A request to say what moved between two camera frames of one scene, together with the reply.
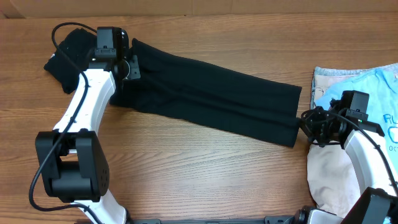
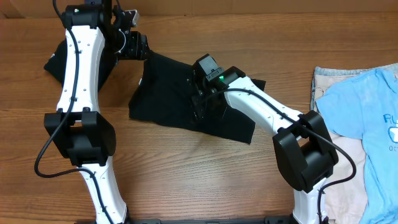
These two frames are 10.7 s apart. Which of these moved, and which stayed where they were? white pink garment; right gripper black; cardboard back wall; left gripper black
Moved: left gripper black; right gripper black
Stayed: white pink garment; cardboard back wall
